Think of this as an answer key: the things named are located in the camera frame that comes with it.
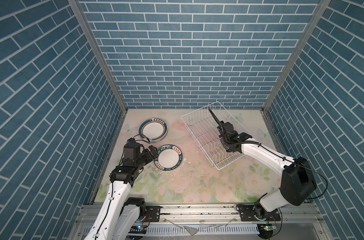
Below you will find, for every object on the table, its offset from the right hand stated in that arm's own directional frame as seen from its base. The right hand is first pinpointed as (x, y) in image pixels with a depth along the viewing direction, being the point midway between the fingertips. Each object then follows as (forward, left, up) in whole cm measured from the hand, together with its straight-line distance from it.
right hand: (229, 136), depth 88 cm
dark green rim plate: (+8, +49, -8) cm, 50 cm away
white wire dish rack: (+17, +16, -12) cm, 26 cm away
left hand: (-15, +43, +3) cm, 45 cm away
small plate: (-10, +36, -13) cm, 39 cm away
